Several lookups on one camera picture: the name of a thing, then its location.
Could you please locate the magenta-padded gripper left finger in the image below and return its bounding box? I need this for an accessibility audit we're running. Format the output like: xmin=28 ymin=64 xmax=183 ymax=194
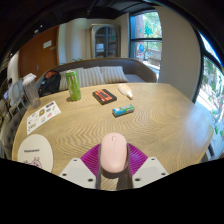
xmin=59 ymin=143 xmax=103 ymax=190

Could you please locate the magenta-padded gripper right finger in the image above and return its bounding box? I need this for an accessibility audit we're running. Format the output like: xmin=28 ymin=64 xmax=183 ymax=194
xmin=124 ymin=143 xmax=170 ymax=190

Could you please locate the pink computer mouse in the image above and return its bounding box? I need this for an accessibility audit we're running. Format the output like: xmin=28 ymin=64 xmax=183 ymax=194
xmin=99 ymin=132 xmax=129 ymax=174

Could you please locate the white round hippo mouse pad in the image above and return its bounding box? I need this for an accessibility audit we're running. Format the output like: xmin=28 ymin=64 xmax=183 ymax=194
xmin=17 ymin=133 xmax=55 ymax=174

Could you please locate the small teal pack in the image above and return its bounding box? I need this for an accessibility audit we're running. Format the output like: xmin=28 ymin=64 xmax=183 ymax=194
xmin=111 ymin=104 xmax=136 ymax=118

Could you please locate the white sticker sheet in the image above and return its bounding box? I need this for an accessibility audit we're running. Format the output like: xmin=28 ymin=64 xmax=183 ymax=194
xmin=26 ymin=100 xmax=63 ymax=136

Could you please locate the black and orange box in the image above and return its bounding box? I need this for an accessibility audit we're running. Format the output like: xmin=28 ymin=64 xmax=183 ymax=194
xmin=92 ymin=88 xmax=118 ymax=106

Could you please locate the grey tufted chair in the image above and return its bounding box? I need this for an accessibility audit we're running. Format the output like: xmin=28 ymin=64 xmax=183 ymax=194
xmin=0 ymin=113 xmax=22 ymax=160

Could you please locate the white plastic tube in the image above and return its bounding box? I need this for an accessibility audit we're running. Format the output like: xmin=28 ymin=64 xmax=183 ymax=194
xmin=117 ymin=83 xmax=135 ymax=101

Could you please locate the green drink can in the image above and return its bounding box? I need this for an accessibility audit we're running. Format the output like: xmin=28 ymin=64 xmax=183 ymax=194
xmin=65 ymin=69 xmax=83 ymax=102

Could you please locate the striped cushion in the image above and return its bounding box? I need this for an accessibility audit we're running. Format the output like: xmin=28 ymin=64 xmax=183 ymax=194
xmin=58 ymin=69 xmax=73 ymax=92
xmin=78 ymin=66 xmax=107 ymax=89
xmin=99 ymin=65 xmax=129 ymax=85

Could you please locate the clear tumbler with white lid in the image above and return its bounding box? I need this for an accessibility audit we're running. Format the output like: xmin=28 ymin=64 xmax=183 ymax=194
xmin=21 ymin=73 xmax=42 ymax=110

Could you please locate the black backpack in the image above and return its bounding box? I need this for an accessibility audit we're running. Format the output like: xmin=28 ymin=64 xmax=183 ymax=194
xmin=38 ymin=70 xmax=62 ymax=98

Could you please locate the black-framed window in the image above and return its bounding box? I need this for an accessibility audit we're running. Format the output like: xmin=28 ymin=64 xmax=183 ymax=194
xmin=193 ymin=33 xmax=224 ymax=158
xmin=129 ymin=11 xmax=164 ymax=71

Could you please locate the white chair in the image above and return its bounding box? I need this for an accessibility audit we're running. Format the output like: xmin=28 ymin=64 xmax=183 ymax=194
xmin=8 ymin=79 xmax=27 ymax=108

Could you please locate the brown curved sofa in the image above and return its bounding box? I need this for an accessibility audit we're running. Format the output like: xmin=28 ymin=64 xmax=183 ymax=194
xmin=35 ymin=57 xmax=158 ymax=98

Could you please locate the brown wooden door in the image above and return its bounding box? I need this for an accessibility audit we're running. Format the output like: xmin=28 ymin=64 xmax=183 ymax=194
xmin=18 ymin=25 xmax=61 ymax=81

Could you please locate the arched glass-door cabinet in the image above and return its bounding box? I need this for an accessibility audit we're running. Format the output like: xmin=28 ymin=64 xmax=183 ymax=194
xmin=89 ymin=23 xmax=121 ymax=60

